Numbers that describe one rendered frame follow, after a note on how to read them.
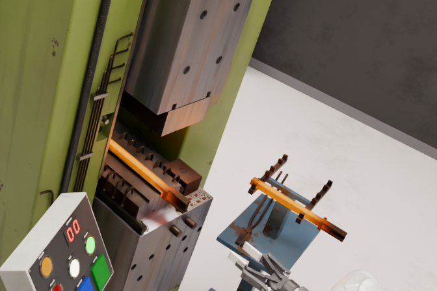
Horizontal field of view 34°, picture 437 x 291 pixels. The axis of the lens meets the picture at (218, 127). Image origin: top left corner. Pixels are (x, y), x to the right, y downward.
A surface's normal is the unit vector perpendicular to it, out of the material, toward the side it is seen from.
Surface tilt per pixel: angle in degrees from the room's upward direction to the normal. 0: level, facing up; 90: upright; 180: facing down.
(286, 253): 0
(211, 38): 90
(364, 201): 0
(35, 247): 30
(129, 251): 90
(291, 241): 0
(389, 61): 90
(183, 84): 90
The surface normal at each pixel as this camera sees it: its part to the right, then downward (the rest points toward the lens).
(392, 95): -0.43, 0.39
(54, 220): -0.22, -0.88
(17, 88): -0.62, 0.26
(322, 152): 0.29, -0.80
